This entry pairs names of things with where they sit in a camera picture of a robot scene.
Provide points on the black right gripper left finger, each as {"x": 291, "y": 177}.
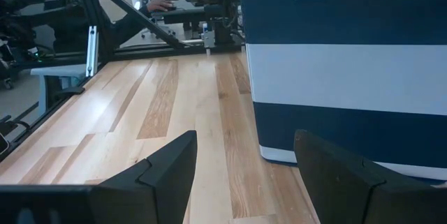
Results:
{"x": 157, "y": 196}

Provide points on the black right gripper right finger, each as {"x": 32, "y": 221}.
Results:
{"x": 349, "y": 199}

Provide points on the navy white striped fabric basket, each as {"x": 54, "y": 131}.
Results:
{"x": 349, "y": 77}

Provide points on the white desk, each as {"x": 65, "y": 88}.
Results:
{"x": 59, "y": 70}

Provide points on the silver aluminium strut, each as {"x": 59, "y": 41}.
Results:
{"x": 91, "y": 49}

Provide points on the person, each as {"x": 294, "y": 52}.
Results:
{"x": 125, "y": 28}

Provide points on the person's hand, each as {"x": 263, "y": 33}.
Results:
{"x": 159, "y": 5}

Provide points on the black equipment stand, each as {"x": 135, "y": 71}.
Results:
{"x": 21, "y": 18}

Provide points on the black flat bracket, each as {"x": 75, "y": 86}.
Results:
{"x": 71, "y": 91}

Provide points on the black aluminium table frame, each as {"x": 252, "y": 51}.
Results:
{"x": 139, "y": 51}

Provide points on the black table-level camera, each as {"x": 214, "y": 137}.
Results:
{"x": 3, "y": 143}

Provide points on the white metal bracket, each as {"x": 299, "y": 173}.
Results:
{"x": 209, "y": 39}

